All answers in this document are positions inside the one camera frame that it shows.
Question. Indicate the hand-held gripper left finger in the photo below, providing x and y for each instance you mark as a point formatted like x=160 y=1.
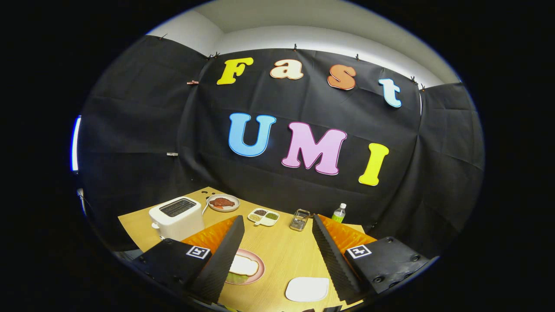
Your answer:
x=221 y=262

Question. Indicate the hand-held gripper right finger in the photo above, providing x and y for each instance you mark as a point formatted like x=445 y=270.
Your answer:
x=336 y=264

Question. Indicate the green lettuce leaf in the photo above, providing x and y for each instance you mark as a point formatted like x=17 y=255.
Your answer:
x=236 y=278

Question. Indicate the bread slice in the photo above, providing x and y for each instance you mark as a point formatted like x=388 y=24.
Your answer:
x=243 y=265

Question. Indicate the white flat plate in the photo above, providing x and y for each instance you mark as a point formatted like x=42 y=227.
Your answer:
x=307 y=289

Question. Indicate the pink round plate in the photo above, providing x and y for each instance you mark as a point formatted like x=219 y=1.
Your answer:
x=260 y=264

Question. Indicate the green drink bottle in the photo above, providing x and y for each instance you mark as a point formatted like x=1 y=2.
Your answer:
x=338 y=215

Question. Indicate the white toaster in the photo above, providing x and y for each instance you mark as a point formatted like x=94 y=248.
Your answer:
x=177 y=223

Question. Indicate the white divided bean dish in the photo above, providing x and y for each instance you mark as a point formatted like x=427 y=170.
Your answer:
x=264 y=222

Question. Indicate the red meat slice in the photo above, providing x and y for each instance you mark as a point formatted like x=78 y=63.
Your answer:
x=222 y=202

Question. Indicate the round plate with meat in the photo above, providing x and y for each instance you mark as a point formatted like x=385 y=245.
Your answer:
x=236 y=200

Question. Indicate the black backdrop cloth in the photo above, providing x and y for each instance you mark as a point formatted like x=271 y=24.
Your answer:
x=208 y=130

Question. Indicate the computer monitor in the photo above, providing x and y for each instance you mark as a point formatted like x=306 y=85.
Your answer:
x=76 y=143

